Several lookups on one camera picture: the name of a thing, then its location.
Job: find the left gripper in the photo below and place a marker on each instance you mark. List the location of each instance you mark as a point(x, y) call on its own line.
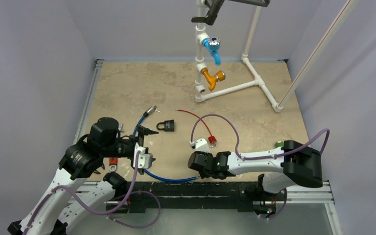
point(142, 131)

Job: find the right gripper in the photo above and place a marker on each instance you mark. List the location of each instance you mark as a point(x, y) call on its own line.
point(194, 160)

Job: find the black padlock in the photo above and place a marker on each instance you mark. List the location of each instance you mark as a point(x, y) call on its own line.
point(167, 126)

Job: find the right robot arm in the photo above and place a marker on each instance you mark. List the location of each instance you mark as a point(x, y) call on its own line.
point(291, 164)

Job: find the green object at right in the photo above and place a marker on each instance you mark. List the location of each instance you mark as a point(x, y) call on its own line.
point(279, 144)

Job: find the orange faucet valve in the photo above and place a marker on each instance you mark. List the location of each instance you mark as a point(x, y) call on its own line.
point(212, 80)

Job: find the blue faucet valve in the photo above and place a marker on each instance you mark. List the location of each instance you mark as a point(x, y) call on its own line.
point(213, 46)

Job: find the white diagonal pole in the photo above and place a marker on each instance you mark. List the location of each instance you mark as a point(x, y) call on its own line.
point(341, 16)

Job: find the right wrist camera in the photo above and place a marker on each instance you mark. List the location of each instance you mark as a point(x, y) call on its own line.
point(201, 145)

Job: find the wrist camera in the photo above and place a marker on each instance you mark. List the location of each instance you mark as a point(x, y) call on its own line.
point(201, 145)
point(142, 158)

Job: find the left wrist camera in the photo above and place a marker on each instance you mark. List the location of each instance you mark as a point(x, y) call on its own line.
point(142, 158)

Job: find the red handled adjustable wrench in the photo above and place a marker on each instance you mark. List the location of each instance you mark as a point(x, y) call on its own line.
point(113, 161)

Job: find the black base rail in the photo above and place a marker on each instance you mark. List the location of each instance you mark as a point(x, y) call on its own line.
point(238, 196)

